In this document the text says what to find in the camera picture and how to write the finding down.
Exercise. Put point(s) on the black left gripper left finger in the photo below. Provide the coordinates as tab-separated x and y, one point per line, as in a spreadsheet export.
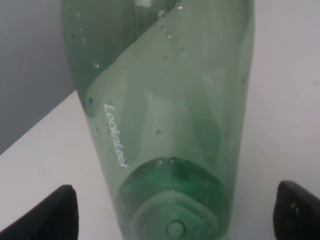
55	218

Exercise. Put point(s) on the green transparent plastic bottle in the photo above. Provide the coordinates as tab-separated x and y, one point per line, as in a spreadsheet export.
163	85

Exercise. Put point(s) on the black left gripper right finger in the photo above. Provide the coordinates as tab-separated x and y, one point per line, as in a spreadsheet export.
296	214

